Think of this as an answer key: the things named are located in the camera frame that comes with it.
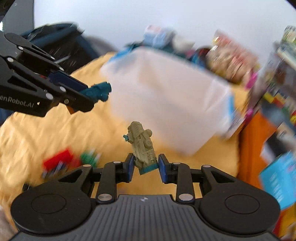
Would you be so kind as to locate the pale blue toy package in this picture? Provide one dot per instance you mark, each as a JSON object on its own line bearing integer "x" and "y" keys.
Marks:
{"x": 158, "y": 34}

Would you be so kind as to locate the shelf of colourful toy boxes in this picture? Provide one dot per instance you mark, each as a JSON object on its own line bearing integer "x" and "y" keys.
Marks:
{"x": 277, "y": 76}

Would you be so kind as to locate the light blue cardboard box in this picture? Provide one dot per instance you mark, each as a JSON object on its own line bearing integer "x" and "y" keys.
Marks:
{"x": 279, "y": 180}

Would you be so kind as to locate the red toy brick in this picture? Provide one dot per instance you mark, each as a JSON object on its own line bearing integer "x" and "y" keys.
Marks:
{"x": 57, "y": 161}

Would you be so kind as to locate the orange cabinet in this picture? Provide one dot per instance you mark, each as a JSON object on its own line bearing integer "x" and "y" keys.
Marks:
{"x": 252, "y": 148}

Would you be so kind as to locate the white plastic storage container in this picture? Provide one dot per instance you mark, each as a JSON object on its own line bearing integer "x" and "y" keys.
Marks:
{"x": 166, "y": 92}

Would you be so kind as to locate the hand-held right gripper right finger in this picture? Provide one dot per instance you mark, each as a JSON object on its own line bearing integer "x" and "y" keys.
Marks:
{"x": 161, "y": 168}

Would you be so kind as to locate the beige toy figure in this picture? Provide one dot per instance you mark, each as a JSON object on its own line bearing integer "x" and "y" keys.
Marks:
{"x": 141, "y": 143}

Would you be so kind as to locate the teal toy figure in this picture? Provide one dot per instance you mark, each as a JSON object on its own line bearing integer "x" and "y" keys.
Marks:
{"x": 98, "y": 91}

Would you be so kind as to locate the green toy piece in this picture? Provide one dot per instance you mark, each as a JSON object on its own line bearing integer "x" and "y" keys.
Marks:
{"x": 90, "y": 157}

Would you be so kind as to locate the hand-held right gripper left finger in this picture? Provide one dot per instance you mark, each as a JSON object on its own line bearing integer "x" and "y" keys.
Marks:
{"x": 130, "y": 167}

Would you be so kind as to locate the colourful toy package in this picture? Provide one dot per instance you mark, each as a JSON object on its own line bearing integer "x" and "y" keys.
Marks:
{"x": 231, "y": 58}

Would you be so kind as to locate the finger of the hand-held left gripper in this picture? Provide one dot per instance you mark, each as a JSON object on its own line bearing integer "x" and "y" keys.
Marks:
{"x": 78, "y": 102}
{"x": 69, "y": 80}

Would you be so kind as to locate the yellow blanket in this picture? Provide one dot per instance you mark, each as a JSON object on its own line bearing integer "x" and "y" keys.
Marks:
{"x": 69, "y": 132}

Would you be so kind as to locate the dark blue mesh bag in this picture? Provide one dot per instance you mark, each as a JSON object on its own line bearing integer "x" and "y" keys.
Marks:
{"x": 60, "y": 39}

